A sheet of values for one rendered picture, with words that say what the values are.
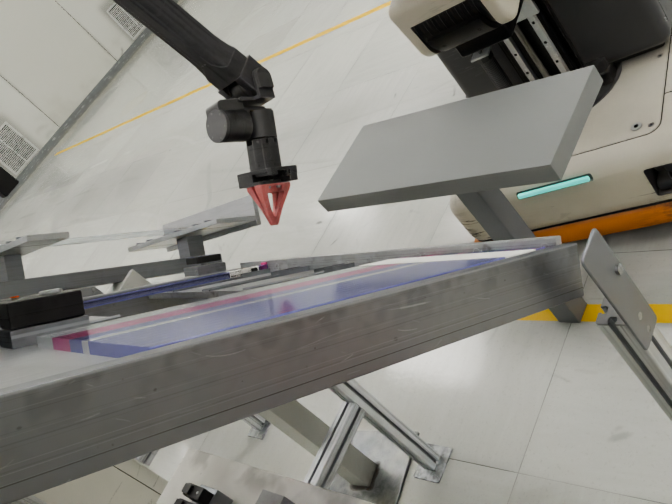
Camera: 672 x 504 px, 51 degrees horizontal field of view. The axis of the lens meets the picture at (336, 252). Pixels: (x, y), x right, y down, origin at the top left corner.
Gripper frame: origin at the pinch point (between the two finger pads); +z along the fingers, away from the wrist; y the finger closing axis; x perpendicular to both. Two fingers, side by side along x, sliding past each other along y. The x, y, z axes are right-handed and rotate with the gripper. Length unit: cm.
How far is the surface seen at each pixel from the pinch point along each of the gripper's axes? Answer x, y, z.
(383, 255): -3.5, 30.1, 7.2
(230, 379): -50, 61, 10
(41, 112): 237, -751, -161
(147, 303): -23.0, -7.5, 10.6
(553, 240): -3, 58, 7
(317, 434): 23, -27, 51
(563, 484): 45, 23, 62
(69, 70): 279, -752, -212
